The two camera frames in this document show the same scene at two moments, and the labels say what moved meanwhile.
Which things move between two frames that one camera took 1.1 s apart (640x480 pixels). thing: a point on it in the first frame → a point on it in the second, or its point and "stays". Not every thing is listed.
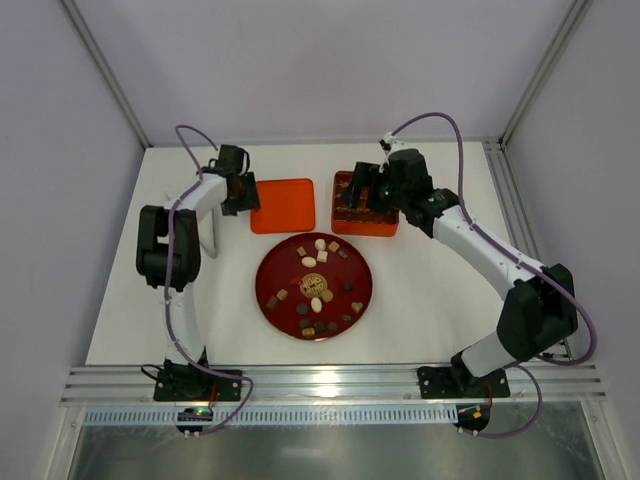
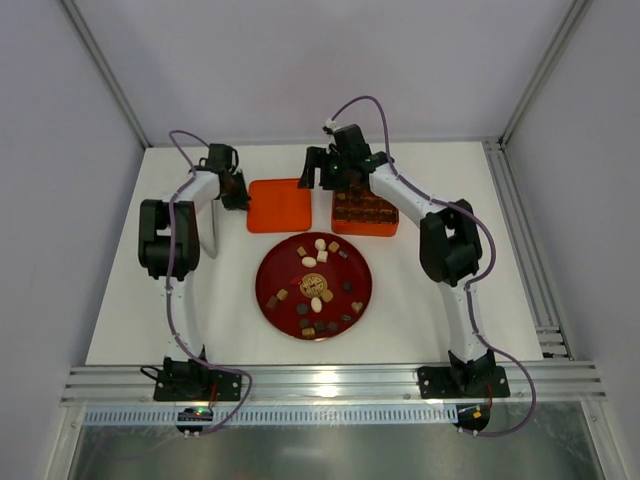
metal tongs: [207, 234] stays
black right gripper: [361, 183] → [321, 167]
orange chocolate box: [359, 219] stays
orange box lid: [285, 205] stays
